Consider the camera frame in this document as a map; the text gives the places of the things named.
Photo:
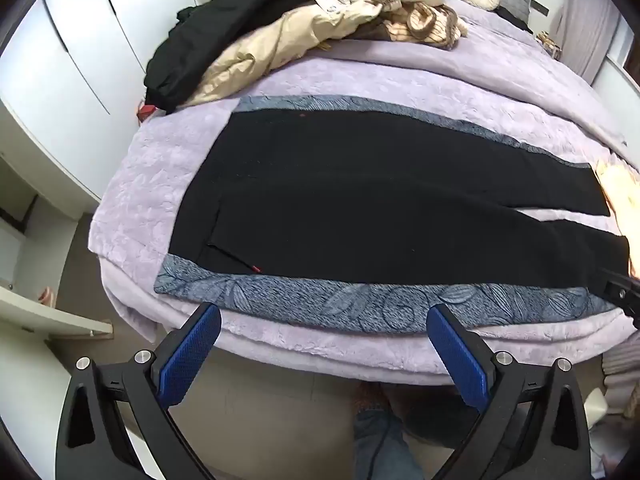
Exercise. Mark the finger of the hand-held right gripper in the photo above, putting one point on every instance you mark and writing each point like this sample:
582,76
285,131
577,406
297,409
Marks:
622,292

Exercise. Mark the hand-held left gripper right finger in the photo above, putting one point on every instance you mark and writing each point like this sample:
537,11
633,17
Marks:
460,355

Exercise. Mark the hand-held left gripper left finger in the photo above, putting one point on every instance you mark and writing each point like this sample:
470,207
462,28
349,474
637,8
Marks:
187,355

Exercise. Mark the black pants with grey leaf trim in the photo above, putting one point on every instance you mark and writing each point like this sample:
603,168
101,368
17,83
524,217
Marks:
375,210

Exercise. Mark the stack of folded pale cloths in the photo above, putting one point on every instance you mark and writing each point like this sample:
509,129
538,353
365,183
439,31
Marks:
622,375

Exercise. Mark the peach cloth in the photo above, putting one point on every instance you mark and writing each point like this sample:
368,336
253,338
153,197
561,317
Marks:
622,195

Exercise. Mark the person's jeans leg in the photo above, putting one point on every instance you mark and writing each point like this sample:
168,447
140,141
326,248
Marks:
380,440

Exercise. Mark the white shelf board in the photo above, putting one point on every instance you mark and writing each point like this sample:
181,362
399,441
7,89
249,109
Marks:
50,315

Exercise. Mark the lilac plush blanket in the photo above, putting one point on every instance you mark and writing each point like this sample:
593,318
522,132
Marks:
165,160

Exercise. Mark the small red object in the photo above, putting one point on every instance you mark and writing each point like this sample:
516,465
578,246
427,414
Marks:
146,111

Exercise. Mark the pale curtain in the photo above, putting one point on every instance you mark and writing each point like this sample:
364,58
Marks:
585,25

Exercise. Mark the smooth lilac bedspread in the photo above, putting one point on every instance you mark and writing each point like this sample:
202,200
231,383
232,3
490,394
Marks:
450,60

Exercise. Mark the beige puffer jacket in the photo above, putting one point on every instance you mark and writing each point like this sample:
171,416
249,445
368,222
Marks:
260,50

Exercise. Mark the white wardrobe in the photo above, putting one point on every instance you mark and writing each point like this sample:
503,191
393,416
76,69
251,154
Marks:
90,50

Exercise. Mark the brown striped sweater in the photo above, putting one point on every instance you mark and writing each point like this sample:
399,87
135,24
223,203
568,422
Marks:
430,25

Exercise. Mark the black coat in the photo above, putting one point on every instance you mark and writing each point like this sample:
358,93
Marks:
225,20

